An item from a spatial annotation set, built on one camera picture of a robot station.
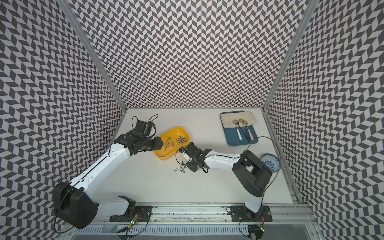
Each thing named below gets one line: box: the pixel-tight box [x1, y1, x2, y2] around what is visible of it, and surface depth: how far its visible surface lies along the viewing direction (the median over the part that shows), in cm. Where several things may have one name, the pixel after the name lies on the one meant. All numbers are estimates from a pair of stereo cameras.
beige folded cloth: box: [220, 111, 256, 128], surface depth 114 cm
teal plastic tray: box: [220, 110, 259, 146], surface depth 107 cm
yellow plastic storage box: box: [154, 126, 191, 160], surface depth 101 cm
